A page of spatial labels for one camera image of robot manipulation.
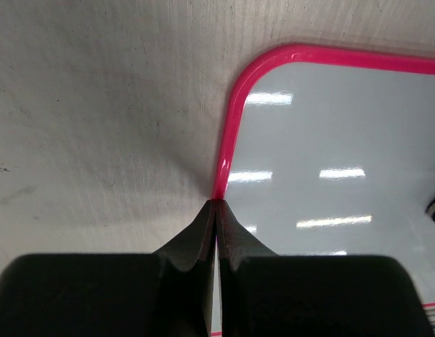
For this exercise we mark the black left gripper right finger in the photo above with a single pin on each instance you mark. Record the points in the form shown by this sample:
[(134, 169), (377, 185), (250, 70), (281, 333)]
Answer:
[(266, 294)]

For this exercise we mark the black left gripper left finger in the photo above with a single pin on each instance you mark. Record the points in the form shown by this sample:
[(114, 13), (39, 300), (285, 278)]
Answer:
[(164, 293)]

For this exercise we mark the pink-framed whiteboard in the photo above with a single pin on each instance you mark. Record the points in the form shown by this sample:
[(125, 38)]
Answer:
[(331, 152)]

